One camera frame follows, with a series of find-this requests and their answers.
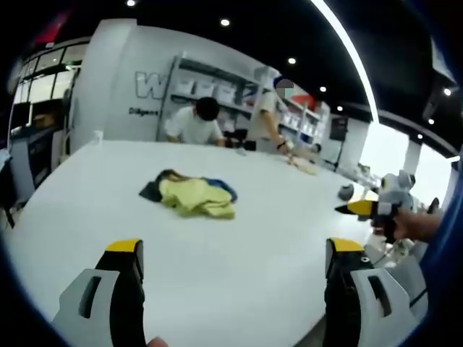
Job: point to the small grey object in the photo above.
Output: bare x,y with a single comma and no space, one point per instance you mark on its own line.
346,191

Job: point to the group of round ceiling lights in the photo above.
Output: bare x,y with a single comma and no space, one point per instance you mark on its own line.
225,22

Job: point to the black wall poster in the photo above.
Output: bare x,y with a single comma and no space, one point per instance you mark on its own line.
338,127

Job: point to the yellow garment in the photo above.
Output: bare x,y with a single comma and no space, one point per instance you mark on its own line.
195,199

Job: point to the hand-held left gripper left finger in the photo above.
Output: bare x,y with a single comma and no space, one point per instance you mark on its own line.
105,307

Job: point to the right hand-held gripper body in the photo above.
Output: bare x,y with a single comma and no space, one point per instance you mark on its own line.
396,193

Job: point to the blue cloth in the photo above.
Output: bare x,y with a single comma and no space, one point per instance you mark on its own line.
222,185

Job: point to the black device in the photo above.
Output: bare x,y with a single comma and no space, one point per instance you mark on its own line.
238,139

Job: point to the person's right hand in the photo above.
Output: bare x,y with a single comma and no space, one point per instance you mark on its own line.
412,226

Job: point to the beige cloth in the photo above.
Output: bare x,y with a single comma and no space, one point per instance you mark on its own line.
305,165

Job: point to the dark cabinet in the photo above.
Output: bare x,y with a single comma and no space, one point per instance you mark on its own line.
36,155

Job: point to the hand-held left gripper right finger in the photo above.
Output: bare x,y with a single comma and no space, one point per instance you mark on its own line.
361,307

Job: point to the long ceiling light strip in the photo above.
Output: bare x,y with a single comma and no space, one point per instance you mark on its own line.
352,54

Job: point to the grey storage shelf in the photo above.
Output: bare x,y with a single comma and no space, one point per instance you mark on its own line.
231,90

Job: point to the person's left hand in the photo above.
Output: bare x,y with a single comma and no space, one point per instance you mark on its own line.
157,339

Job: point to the person's blue sleeve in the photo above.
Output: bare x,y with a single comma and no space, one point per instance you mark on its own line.
446,253

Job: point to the dark cloth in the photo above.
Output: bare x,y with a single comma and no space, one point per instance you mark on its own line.
149,191

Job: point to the brown cloth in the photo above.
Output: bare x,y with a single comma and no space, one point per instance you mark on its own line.
170,174

